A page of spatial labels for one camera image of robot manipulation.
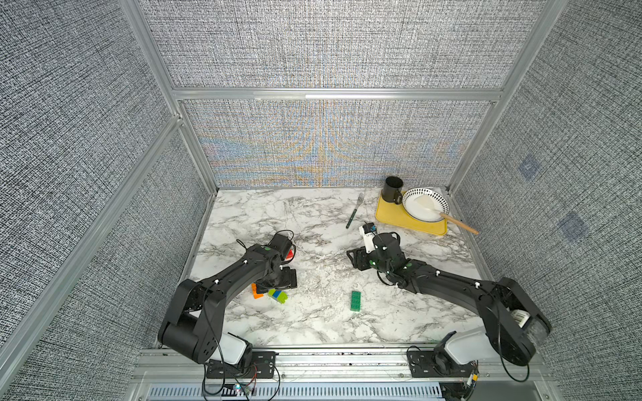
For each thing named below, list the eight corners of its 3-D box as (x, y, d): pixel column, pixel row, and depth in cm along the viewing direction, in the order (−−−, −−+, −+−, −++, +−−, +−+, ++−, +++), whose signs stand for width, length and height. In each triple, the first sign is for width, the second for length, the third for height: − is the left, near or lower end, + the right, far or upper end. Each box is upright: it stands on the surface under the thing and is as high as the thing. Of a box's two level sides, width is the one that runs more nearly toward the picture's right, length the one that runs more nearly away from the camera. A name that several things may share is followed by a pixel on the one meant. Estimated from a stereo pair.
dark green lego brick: (350, 311, 86) (351, 309, 84) (350, 292, 90) (351, 290, 88) (360, 312, 86) (361, 310, 84) (360, 293, 90) (361, 291, 88)
